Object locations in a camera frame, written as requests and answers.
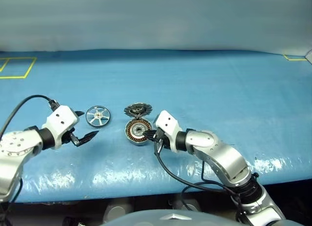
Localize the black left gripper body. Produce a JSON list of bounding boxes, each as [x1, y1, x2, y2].
[[60, 128, 76, 145]]

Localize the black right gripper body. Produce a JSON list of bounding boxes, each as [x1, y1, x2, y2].
[[153, 128, 172, 152]]

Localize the round motor housing copper windings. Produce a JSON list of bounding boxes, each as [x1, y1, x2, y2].
[[125, 118, 154, 146]]

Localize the silver spoked rotor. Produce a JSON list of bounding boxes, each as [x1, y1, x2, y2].
[[85, 105, 114, 127]]

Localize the round grey motor lid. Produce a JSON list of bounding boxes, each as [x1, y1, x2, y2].
[[123, 103, 153, 119]]

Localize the blue plastic table cover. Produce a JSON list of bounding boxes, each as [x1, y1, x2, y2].
[[0, 49, 312, 204]]

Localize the grey rounded object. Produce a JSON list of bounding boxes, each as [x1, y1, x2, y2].
[[104, 203, 133, 225], [168, 199, 201, 212]]

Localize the grey robot torso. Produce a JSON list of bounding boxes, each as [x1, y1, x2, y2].
[[99, 207, 238, 226]]

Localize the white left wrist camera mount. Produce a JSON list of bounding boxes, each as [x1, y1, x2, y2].
[[41, 105, 80, 150]]

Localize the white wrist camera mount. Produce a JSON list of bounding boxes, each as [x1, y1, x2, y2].
[[41, 105, 80, 150], [153, 110, 184, 154]]

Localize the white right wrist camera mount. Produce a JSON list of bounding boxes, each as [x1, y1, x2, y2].
[[153, 110, 184, 154]]

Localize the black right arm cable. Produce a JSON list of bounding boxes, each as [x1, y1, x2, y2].
[[153, 138, 259, 223]]

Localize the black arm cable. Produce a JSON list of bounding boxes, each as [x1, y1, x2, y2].
[[0, 95, 60, 139], [153, 138, 259, 223]]

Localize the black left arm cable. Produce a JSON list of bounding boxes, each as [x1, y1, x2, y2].
[[0, 95, 60, 139]]

